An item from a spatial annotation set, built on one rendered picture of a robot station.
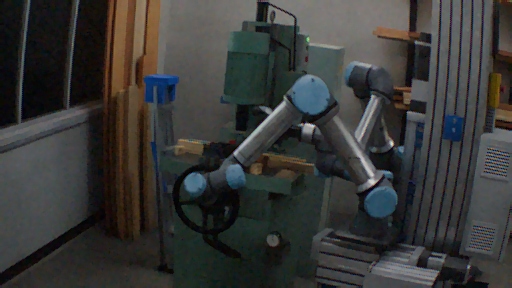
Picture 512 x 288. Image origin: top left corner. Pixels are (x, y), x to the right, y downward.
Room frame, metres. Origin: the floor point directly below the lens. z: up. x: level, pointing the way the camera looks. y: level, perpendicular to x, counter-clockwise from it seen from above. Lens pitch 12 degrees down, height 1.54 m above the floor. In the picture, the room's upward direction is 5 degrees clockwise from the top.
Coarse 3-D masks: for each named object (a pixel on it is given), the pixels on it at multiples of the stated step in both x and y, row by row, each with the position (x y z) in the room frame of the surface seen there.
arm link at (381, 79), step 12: (372, 72) 2.40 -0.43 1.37; (384, 72) 2.39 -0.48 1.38; (372, 84) 2.39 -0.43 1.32; (384, 84) 2.36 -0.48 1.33; (372, 96) 2.36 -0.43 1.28; (384, 96) 2.34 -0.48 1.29; (372, 108) 2.33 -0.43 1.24; (384, 108) 2.35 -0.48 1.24; (360, 120) 2.34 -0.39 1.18; (372, 120) 2.31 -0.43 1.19; (360, 132) 2.30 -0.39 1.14; (372, 132) 2.31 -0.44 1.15; (360, 144) 2.28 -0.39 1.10; (336, 168) 2.28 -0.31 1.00; (348, 180) 2.25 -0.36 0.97
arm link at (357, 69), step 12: (348, 72) 2.49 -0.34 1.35; (360, 72) 2.45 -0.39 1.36; (348, 84) 2.51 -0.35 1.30; (360, 84) 2.45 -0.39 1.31; (360, 96) 2.49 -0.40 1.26; (384, 132) 2.57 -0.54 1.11; (372, 144) 2.61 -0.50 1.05; (384, 144) 2.58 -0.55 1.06; (372, 156) 2.62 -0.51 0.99; (384, 156) 2.58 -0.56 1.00; (384, 168) 2.59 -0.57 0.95
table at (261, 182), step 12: (168, 156) 2.66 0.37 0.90; (180, 156) 2.68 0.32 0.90; (192, 156) 2.70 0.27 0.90; (168, 168) 2.61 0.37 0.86; (180, 168) 2.59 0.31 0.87; (264, 168) 2.61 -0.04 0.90; (276, 168) 2.62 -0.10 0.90; (252, 180) 2.49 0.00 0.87; (264, 180) 2.47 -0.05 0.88; (276, 180) 2.46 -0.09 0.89; (288, 180) 2.44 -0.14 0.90; (300, 180) 2.56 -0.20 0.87; (276, 192) 2.45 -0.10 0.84; (288, 192) 2.44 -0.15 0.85
